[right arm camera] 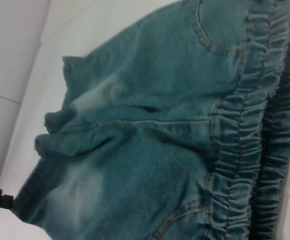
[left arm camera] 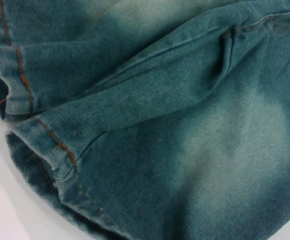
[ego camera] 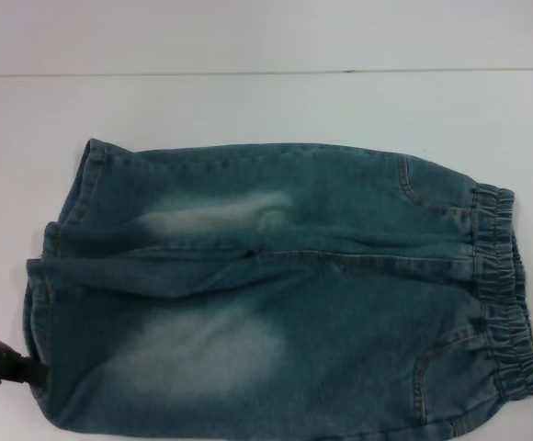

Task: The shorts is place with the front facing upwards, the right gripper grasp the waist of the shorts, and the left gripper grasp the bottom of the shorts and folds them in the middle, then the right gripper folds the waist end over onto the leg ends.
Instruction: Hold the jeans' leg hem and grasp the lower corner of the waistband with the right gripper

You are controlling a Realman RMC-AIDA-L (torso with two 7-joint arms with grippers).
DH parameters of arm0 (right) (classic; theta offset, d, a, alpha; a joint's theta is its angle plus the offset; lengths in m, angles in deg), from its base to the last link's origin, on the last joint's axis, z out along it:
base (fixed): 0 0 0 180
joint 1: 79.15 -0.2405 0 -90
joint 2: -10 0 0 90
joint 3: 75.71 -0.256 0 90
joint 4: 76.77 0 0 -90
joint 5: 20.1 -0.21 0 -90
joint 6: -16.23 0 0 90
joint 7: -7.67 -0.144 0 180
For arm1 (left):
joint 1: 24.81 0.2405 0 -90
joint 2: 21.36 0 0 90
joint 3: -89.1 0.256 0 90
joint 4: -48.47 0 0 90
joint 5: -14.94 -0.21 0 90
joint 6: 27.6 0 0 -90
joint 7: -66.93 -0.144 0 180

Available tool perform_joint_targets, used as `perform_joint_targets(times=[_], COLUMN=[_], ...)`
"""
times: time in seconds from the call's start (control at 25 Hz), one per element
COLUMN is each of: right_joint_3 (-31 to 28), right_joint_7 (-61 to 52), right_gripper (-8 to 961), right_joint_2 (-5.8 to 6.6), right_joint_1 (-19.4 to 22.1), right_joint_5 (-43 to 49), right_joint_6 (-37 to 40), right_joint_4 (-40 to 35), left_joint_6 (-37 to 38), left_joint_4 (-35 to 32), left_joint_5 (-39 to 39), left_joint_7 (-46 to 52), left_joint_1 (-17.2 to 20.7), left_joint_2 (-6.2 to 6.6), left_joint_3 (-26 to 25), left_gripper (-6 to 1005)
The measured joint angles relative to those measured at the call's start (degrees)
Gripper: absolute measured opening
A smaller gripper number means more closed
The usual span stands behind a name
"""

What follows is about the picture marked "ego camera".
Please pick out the blue denim shorts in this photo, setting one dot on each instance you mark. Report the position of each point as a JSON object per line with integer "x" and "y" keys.
{"x": 294, "y": 220}

